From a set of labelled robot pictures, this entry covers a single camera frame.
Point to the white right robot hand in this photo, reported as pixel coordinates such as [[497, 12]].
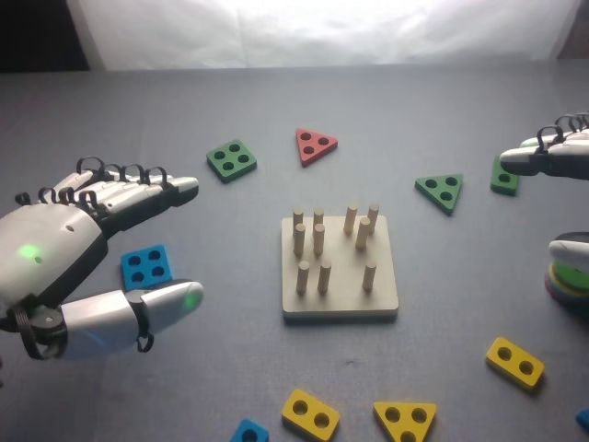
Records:
[[563, 154]]

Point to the yellow rectangular two-hole block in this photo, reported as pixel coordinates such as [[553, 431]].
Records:
[[310, 414], [515, 363]]

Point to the wooden peg board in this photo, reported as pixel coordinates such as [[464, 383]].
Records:
[[338, 294]]

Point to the green triangle three-hole block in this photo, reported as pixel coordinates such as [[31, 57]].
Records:
[[441, 189]]

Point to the multicolour ring stack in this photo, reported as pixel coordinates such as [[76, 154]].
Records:
[[568, 285]]

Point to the yellow triangle three-hole block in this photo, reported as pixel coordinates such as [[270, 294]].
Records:
[[405, 421]]

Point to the white backdrop sheet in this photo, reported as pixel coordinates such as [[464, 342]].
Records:
[[322, 32]]

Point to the blue square four-hole block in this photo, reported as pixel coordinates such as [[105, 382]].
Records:
[[146, 268]]

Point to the grey table cloth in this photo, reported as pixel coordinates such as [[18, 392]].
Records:
[[230, 359]]

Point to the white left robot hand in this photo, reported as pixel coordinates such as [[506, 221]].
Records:
[[41, 239]]

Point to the green rectangular block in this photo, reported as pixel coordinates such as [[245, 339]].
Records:
[[501, 183]]

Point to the green square four-hole block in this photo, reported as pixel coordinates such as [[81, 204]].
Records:
[[231, 161]]

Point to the red triangle three-hole block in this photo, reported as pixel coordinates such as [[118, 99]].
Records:
[[313, 146]]

